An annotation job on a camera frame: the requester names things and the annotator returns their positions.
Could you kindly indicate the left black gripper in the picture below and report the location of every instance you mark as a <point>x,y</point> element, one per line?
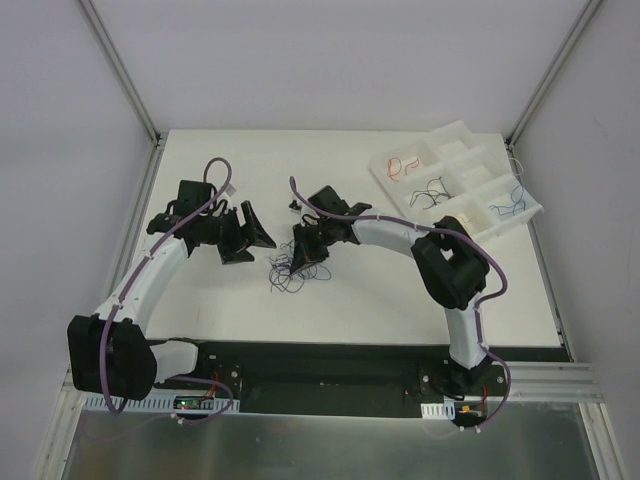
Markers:
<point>230,235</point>

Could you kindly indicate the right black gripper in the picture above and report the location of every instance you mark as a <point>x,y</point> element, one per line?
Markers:
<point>310,238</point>

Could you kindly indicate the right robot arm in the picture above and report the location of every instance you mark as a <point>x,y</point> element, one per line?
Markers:
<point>452,270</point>

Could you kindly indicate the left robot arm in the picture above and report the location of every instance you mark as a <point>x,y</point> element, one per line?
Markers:
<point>109,352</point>

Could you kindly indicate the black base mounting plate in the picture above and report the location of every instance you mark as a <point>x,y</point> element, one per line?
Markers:
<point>348,380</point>

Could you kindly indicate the white foam compartment tray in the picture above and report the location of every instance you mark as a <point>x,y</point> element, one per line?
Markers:
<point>452,172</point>

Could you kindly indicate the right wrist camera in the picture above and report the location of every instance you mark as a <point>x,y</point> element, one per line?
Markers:
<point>295,207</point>

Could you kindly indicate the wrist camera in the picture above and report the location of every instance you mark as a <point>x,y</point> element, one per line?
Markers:
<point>231,190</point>
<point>295,207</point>

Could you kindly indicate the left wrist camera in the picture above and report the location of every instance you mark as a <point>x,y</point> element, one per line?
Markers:
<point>231,190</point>

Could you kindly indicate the left white cable duct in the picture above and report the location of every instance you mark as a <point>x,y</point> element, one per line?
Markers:
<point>187,404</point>

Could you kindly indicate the white cable duct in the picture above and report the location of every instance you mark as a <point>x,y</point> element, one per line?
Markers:
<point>438,411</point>
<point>187,404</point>

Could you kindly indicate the right white cable duct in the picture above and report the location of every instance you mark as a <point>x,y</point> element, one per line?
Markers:
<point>438,411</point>

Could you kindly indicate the left aluminium frame post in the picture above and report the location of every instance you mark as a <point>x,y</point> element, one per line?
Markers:
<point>118,68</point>

